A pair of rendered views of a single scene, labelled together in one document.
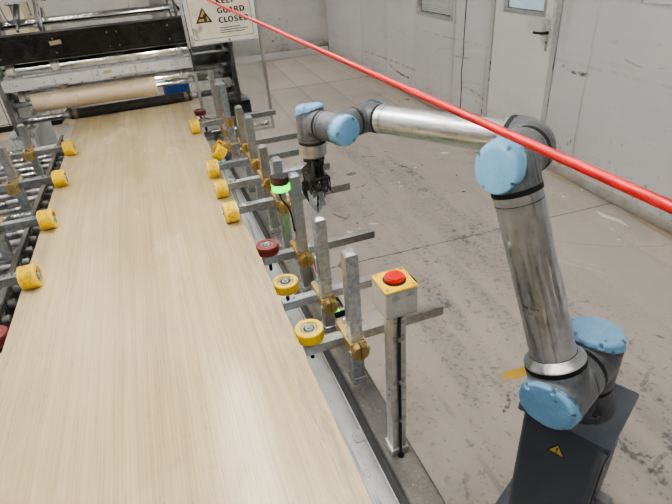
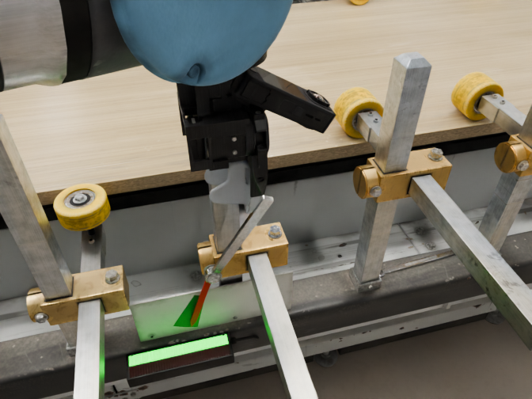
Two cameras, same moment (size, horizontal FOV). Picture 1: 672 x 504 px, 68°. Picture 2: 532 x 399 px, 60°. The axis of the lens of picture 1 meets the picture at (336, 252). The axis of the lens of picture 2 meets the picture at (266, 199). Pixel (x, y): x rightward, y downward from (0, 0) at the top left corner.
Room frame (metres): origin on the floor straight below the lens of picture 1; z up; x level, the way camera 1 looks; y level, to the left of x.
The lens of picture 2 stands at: (1.61, -0.36, 1.37)
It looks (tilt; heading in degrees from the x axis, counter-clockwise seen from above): 41 degrees down; 93
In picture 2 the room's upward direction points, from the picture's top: straight up
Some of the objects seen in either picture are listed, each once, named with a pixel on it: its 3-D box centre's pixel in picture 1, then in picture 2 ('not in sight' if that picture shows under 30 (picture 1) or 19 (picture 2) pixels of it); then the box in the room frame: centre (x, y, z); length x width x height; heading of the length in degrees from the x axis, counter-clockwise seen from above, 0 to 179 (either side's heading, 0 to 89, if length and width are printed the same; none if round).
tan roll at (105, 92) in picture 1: (128, 89); not in sight; (3.61, 1.35, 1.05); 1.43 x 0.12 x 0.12; 108
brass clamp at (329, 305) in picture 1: (324, 296); (80, 296); (1.32, 0.05, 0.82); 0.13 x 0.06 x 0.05; 18
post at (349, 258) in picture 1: (354, 324); not in sight; (1.06, -0.03, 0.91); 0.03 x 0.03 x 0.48; 18
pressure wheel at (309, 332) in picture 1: (310, 342); not in sight; (1.06, 0.09, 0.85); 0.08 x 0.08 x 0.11
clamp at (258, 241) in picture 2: (300, 253); (241, 249); (1.55, 0.13, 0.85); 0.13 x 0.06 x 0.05; 18
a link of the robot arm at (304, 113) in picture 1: (311, 123); not in sight; (1.56, 0.04, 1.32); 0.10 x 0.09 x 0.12; 41
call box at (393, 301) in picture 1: (394, 294); not in sight; (0.81, -0.11, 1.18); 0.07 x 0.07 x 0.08; 18
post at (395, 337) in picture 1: (396, 385); not in sight; (0.81, -0.11, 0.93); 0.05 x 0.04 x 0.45; 18
